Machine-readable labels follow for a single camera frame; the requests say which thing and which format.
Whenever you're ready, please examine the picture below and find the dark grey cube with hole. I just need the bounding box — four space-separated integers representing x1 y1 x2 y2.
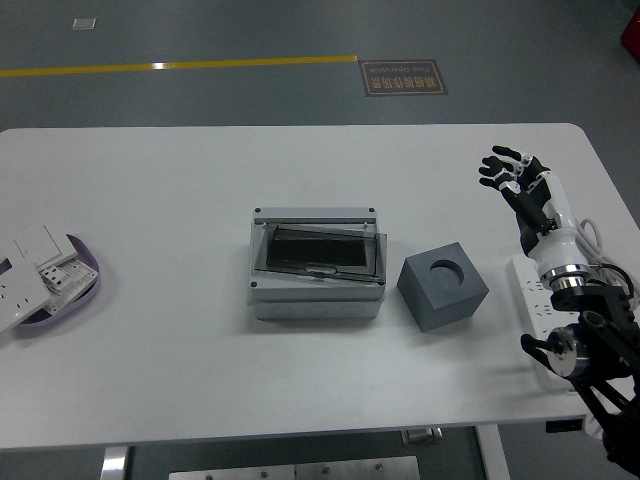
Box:
397 242 490 334

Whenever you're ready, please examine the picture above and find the white wall switch plate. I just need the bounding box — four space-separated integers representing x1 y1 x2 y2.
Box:
13 224 80 271

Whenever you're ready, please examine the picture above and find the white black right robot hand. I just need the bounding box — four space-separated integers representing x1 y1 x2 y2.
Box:
478 144 590 279

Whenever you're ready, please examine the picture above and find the white printed panel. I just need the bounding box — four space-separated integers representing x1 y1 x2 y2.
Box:
47 259 99 316

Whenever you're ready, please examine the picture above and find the metal base plate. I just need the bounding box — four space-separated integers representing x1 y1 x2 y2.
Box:
168 455 421 480

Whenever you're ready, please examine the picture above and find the purple tray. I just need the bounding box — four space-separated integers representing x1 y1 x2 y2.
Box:
9 233 102 327

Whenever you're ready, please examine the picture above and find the red object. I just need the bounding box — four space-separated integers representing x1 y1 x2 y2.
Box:
619 9 640 56

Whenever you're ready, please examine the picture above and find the white table leg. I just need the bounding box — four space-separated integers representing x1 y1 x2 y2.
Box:
99 446 132 480
474 425 511 480

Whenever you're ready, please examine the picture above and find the white socket panel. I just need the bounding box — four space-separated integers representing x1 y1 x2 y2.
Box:
0 257 51 334

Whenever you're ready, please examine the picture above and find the yellow floor tape line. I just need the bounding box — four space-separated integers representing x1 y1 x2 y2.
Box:
0 54 359 79

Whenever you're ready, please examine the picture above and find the black table control panel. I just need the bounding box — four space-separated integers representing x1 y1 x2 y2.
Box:
545 419 586 434

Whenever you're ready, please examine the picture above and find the white circuit breaker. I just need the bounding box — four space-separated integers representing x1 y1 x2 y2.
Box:
37 264 71 294

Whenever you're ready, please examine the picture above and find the white power strip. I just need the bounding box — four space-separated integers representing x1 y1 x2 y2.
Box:
509 252 584 394

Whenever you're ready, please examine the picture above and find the metal table bracket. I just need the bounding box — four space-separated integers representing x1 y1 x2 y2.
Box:
402 427 444 445

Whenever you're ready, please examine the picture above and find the grey electrical enclosure box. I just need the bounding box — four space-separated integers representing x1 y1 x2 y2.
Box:
248 206 389 321

